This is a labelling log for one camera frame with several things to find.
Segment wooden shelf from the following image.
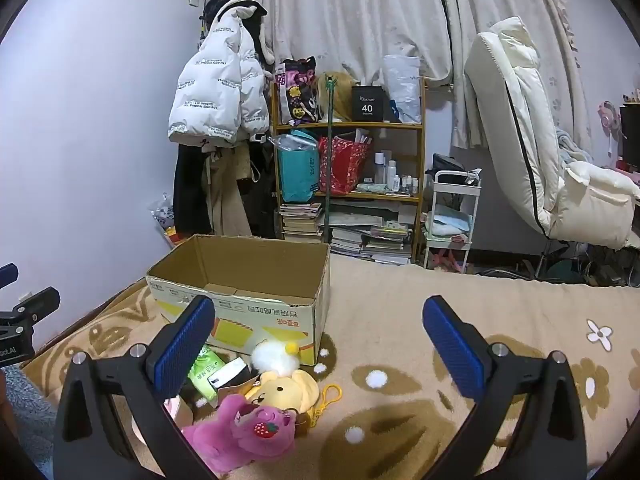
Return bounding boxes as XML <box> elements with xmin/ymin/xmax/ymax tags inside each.
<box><xmin>270</xmin><ymin>76</ymin><xmax>427</xmax><ymax>264</ymax></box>

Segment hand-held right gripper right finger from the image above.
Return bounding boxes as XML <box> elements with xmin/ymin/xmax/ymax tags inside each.
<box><xmin>422</xmin><ymin>296</ymin><xmax>588</xmax><ymax>480</ymax></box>

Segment group of white bottles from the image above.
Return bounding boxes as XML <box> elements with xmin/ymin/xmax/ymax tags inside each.
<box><xmin>372</xmin><ymin>152</ymin><xmax>422</xmax><ymax>197</ymax></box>

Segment white utility cart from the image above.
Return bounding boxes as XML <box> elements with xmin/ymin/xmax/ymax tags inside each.
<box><xmin>423</xmin><ymin>169</ymin><xmax>483</xmax><ymax>276</ymax></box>

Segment white puffer jacket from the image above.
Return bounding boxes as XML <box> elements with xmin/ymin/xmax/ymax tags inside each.
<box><xmin>167</xmin><ymin>0</ymin><xmax>271</xmax><ymax>147</ymax></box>

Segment white plastic bag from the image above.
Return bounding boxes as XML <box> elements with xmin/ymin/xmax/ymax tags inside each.
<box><xmin>382</xmin><ymin>55</ymin><xmax>422</xmax><ymax>125</ymax></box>

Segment dark hanging coat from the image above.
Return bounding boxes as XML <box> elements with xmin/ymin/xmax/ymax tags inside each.
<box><xmin>172</xmin><ymin>141</ymin><xmax>215</xmax><ymax>237</ymax></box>

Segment person's left forearm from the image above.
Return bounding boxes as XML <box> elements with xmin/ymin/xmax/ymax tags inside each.
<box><xmin>0</xmin><ymin>366</ymin><xmax>58</xmax><ymax>480</ymax></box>

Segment blue white folded cloth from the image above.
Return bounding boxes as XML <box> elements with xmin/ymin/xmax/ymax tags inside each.
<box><xmin>428</xmin><ymin>212</ymin><xmax>474</xmax><ymax>239</ymax></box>

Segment yellow plastic keychain clip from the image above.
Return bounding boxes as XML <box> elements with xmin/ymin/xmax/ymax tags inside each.
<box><xmin>308</xmin><ymin>384</ymin><xmax>344</xmax><ymax>429</ymax></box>

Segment pink desk fan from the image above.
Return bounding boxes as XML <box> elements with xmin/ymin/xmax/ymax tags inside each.
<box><xmin>597</xmin><ymin>100</ymin><xmax>622</xmax><ymax>130</ymax></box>

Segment cream padded recliner chair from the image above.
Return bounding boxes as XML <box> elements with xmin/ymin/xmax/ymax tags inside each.
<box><xmin>464</xmin><ymin>16</ymin><xmax>640</xmax><ymax>252</ymax></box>

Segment red patterned bag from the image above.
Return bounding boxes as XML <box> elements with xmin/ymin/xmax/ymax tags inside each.
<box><xmin>318</xmin><ymin>135</ymin><xmax>374</xmax><ymax>196</ymax></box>

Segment teal paper bag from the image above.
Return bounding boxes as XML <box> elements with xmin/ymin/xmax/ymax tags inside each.
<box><xmin>276</xmin><ymin>130</ymin><xmax>321</xmax><ymax>205</ymax></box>

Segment cardboard card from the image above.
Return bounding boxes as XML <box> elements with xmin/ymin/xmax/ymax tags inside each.
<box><xmin>219</xmin><ymin>374</ymin><xmax>262</xmax><ymax>403</ymax></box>

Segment green pole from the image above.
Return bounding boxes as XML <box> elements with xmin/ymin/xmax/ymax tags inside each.
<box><xmin>321</xmin><ymin>74</ymin><xmax>342</xmax><ymax>247</ymax></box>

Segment black square box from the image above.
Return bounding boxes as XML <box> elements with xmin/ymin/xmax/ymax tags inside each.
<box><xmin>351</xmin><ymin>85</ymin><xmax>391</xmax><ymax>123</ymax></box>

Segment blonde wig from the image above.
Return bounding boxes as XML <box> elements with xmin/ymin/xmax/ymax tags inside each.
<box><xmin>314</xmin><ymin>72</ymin><xmax>357</xmax><ymax>122</ymax></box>

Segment printed cardboard box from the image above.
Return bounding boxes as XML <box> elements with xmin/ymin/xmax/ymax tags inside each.
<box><xmin>146</xmin><ymin>234</ymin><xmax>332</xmax><ymax>367</ymax></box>

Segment purple cartoon printed bag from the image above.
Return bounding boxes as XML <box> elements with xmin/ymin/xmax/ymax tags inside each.
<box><xmin>275</xmin><ymin>57</ymin><xmax>321</xmax><ymax>127</ymax></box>

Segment white fluffy plush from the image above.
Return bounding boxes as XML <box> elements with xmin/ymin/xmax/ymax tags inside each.
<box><xmin>250</xmin><ymin>340</ymin><xmax>304</xmax><ymax>377</ymax></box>

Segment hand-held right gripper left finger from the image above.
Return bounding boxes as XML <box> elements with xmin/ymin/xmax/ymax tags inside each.
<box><xmin>52</xmin><ymin>295</ymin><xmax>226</xmax><ymax>480</ymax></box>

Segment beige hanging trousers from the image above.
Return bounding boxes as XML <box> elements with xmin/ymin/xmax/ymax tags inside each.
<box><xmin>200</xmin><ymin>146</ymin><xmax>255</xmax><ymax>239</ymax></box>

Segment black hanging bag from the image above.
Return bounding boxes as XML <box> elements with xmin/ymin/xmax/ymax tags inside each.
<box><xmin>244</xmin><ymin>134</ymin><xmax>280</xmax><ymax>239</ymax></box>

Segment pink round box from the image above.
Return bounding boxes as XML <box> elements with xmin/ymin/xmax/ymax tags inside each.
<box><xmin>164</xmin><ymin>395</ymin><xmax>196</xmax><ymax>431</ymax></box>

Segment pink strawberry bear plush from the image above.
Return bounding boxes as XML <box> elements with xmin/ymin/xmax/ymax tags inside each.
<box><xmin>181</xmin><ymin>394</ymin><xmax>297</xmax><ymax>476</ymax></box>

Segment pile of snack bags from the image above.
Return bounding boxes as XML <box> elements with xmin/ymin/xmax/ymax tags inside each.
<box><xmin>151</xmin><ymin>194</ymin><xmax>180</xmax><ymax>250</ymax></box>

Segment yellow bear plush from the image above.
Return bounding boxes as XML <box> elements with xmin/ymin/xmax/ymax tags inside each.
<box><xmin>245</xmin><ymin>367</ymin><xmax>321</xmax><ymax>425</ymax></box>

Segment beige floral blanket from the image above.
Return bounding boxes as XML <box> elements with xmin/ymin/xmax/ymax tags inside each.
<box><xmin>20</xmin><ymin>254</ymin><xmax>640</xmax><ymax>480</ymax></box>

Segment pile of magazines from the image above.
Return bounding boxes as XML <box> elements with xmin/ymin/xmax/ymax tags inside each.
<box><xmin>329</xmin><ymin>224</ymin><xmax>414</xmax><ymax>266</ymax></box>

